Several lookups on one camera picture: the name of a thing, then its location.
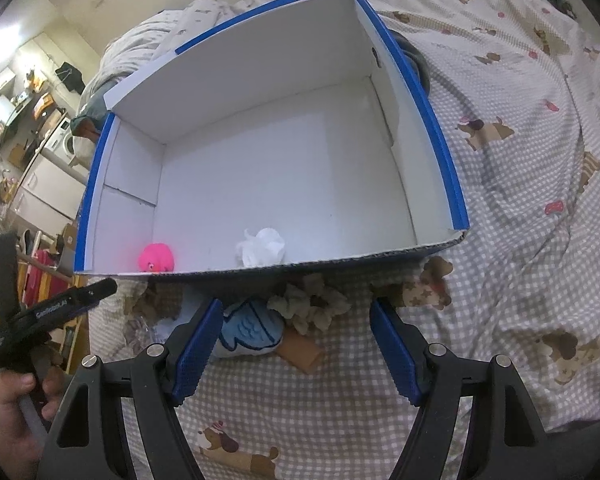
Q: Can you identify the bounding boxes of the black hanging garment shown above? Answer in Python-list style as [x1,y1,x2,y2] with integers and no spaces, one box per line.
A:
[55,62,88,95]

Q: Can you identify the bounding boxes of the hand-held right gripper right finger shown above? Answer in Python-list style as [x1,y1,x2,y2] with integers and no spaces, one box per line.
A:
[370,298,566,480]

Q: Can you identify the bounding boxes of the white kitchen cabinet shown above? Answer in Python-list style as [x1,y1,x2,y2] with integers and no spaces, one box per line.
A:
[5,150,88,231]

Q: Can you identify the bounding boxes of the white washing machine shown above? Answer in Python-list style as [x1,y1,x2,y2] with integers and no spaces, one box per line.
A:
[45,117,81,166]

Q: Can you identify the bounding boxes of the clear plastic bag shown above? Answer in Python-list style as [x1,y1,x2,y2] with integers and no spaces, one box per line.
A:
[125,290,206,348]

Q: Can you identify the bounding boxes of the white cardboard box blue edges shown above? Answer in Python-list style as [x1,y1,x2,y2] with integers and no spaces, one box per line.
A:
[74,0,471,291]

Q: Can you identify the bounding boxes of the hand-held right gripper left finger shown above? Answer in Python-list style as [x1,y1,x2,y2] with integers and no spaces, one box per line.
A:
[36,298,226,480]

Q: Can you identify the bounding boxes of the blue plush toy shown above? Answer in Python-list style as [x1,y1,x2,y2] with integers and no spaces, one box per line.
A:
[212,296,287,358]

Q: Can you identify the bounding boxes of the brown cardboard tube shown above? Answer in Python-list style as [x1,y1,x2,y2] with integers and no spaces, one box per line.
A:
[279,330,325,375]

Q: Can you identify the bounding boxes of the checked dog print bedsheet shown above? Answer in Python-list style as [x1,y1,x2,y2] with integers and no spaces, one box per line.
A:
[87,0,600,480]

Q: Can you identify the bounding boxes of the crumpled white duvet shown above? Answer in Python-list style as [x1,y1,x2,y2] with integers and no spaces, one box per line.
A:
[77,0,261,111]

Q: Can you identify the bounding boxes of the person's left hand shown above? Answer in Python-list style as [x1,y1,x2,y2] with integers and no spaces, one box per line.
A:
[0,365,66,466]

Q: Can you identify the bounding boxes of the red fabric item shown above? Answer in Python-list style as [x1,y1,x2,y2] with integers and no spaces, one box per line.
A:
[22,247,56,306]

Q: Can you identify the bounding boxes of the pink round soft toy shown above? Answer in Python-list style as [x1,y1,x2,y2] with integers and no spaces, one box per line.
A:
[139,243,175,273]

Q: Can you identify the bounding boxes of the dark round object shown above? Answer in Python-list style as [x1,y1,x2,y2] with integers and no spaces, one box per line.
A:
[390,30,433,106]

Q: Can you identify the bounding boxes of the beige brown scrunchie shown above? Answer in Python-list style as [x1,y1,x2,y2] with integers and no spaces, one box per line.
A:
[267,274,350,335]

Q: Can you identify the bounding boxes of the white fluffy toy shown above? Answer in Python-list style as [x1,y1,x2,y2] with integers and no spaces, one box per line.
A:
[235,227,286,267]

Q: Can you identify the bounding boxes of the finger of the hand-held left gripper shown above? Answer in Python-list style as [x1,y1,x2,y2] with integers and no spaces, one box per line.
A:
[72,279,118,311]

